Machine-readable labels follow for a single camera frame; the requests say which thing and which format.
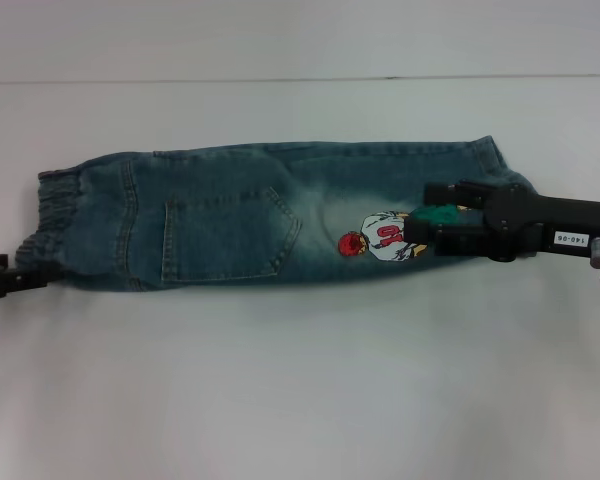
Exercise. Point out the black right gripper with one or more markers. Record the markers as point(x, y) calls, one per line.
point(530, 225)

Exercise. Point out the blue denim shorts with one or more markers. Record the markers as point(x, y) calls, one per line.
point(220, 225)

